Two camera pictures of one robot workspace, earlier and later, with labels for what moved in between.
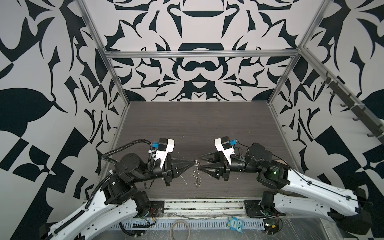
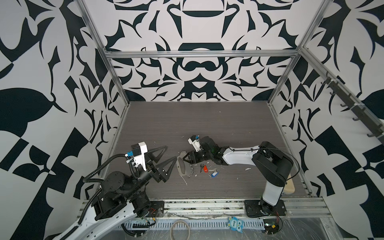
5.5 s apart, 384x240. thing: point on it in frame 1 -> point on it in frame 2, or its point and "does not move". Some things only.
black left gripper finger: x=178 y=168 -> x=160 y=167
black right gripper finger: x=213 y=171 -> x=188 y=159
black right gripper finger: x=213 y=157 -> x=187 y=154
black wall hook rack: x=350 y=102 does not move
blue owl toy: x=235 y=224 does not move
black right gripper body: x=228 y=172 -> x=199 y=156
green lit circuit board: x=271 y=226 does not move
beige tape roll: x=171 y=228 does not move
